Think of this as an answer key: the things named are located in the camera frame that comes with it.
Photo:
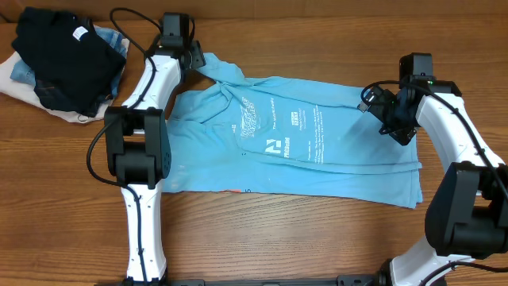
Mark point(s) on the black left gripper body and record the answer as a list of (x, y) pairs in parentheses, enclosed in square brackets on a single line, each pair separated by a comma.
[(198, 56)]

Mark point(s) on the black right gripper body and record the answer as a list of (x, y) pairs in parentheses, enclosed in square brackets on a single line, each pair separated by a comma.
[(398, 121)]

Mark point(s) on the light blue printed t-shirt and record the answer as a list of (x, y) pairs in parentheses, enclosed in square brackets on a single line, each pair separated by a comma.
[(285, 136)]

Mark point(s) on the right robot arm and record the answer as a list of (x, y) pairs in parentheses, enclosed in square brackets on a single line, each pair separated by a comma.
[(466, 220)]

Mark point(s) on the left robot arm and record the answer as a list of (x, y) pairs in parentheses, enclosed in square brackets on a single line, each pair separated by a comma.
[(137, 144)]

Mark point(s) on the black folded shirt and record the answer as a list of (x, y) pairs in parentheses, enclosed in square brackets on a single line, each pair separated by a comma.
[(73, 65)]

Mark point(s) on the beige folded garment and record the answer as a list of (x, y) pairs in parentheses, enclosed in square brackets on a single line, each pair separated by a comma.
[(25, 93)]

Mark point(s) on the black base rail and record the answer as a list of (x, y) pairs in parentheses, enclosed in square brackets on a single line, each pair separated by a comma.
[(341, 280)]

